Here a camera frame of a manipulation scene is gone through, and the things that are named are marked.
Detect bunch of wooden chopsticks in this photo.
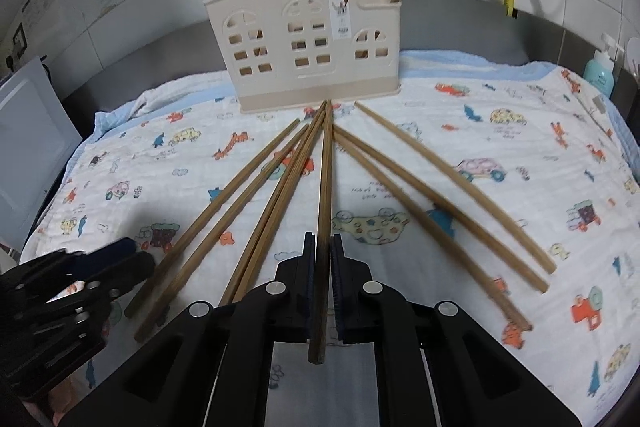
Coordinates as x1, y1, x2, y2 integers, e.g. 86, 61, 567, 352
124, 99, 558, 344

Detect beige plastic utensil holder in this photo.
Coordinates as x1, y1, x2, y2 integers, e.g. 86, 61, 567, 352
204, 0, 403, 115

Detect white kitchen appliance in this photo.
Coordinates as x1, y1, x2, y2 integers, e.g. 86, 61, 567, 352
0, 57, 83, 253

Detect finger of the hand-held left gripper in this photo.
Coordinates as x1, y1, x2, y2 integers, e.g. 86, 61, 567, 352
0, 237, 138, 304
30, 251, 157, 330

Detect teal soap bottle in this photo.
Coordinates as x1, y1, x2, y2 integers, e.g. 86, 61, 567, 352
582, 42, 618, 98

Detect wall power socket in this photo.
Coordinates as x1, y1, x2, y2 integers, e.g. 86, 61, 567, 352
11, 24, 28, 58

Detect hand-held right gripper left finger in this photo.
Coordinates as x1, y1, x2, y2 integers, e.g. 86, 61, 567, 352
60, 232, 321, 427

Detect printed cartoon blanket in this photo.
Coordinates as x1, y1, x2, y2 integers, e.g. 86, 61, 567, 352
20, 49, 640, 427

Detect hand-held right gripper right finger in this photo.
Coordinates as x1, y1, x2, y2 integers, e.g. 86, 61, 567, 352
329, 233, 583, 427

